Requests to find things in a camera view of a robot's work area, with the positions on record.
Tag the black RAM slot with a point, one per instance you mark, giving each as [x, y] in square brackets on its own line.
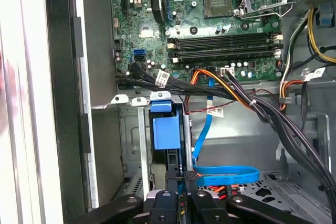
[223, 51]
[223, 43]
[223, 38]
[223, 56]

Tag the hard disk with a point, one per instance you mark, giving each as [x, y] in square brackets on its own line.
[166, 133]

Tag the metal disk bay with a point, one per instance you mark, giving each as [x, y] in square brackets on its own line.
[144, 142]

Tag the CPU socket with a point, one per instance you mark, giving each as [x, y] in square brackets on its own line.
[218, 2]

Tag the black PC case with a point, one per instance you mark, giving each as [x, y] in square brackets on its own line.
[99, 51]

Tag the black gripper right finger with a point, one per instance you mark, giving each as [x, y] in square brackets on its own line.
[204, 208]

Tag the green motherboard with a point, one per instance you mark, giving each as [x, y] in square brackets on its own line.
[183, 6]

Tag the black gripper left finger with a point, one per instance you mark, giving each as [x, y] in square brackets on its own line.
[164, 208]

